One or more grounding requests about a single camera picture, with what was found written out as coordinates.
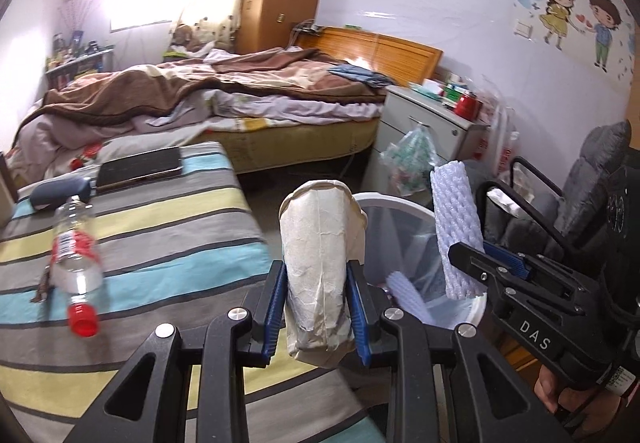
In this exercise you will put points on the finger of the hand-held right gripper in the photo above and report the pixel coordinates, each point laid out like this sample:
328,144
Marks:
480,265
507,260

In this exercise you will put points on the folded blue cloth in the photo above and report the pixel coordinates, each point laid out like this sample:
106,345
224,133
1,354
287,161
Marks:
357,75

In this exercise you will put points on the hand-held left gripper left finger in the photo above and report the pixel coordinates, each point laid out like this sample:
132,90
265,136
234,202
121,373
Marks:
275,318

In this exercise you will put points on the green tissue pack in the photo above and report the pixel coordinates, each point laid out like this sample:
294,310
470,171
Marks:
425,90

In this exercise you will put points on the dried branch decoration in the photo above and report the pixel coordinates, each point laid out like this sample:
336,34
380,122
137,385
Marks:
77,13

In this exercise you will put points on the white bag with red print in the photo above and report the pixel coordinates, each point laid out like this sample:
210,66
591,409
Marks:
500,138

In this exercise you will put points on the dark flat laptop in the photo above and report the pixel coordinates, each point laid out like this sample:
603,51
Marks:
140,168

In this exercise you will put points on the dark blue pouch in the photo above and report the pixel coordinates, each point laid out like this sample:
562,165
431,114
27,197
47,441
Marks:
55,195

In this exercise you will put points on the brown wrapper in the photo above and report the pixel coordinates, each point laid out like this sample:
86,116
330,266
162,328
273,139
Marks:
42,287

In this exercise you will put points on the white wall switch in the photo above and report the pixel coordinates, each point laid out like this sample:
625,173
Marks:
523,29

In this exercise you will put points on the wooden bed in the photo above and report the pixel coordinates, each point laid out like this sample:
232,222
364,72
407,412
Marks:
300,135

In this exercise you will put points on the person's right hand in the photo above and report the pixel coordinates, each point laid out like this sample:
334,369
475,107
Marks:
547,388

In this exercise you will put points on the white foam net sleeve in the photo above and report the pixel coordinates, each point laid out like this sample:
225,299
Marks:
457,233
407,295

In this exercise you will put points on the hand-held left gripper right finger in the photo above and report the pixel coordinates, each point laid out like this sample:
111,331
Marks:
357,320

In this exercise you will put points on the white nightstand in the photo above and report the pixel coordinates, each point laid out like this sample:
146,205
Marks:
410,115

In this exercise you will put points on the wooden headboard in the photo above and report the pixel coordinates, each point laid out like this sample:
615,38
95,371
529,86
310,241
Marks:
395,53

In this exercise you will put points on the red mug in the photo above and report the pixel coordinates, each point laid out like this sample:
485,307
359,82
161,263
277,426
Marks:
466,105

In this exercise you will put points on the bright window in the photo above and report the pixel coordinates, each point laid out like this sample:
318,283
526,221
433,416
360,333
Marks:
145,3

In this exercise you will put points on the clear plastic bag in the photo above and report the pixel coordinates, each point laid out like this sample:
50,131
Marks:
407,158

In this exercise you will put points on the grey fabric chair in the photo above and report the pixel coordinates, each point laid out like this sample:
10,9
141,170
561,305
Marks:
590,173

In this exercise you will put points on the brown blanket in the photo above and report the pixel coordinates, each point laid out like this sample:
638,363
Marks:
140,90

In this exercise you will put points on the striped bedsheet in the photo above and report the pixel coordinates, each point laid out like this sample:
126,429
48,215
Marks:
175,233

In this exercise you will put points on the cartoon couple wall sticker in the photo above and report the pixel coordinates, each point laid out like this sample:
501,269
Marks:
580,15

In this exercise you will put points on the cluttered white shelf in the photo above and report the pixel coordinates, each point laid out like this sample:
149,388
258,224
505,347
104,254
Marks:
75,63

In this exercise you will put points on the grey waste bin with liner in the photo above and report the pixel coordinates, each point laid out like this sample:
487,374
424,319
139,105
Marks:
390,223

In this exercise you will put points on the clear bottle with red cap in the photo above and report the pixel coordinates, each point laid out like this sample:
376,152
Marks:
75,248

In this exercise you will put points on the brown teddy bear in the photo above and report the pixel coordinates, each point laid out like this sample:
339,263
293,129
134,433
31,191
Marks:
184,35

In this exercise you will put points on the beige paper bag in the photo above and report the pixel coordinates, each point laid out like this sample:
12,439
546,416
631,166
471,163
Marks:
315,263

